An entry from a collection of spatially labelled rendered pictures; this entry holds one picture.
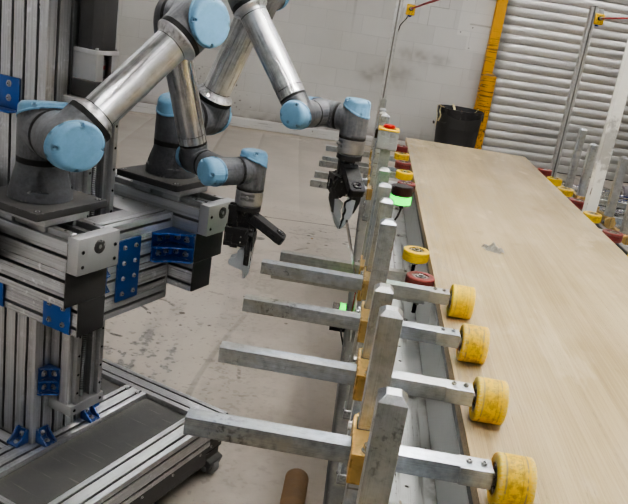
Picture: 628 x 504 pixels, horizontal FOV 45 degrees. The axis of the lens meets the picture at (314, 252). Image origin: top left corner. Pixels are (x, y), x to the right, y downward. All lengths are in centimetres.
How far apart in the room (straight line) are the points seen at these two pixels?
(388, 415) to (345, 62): 893
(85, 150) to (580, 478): 117
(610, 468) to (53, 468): 155
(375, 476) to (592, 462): 58
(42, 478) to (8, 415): 25
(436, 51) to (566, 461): 867
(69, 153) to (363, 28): 816
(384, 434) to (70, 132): 105
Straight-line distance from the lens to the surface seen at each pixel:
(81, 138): 171
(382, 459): 91
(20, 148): 187
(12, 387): 241
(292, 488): 257
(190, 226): 219
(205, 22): 181
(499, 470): 117
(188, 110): 202
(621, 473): 142
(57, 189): 187
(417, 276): 210
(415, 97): 984
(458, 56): 989
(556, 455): 140
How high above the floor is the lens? 156
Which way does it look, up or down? 18 degrees down
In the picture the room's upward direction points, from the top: 9 degrees clockwise
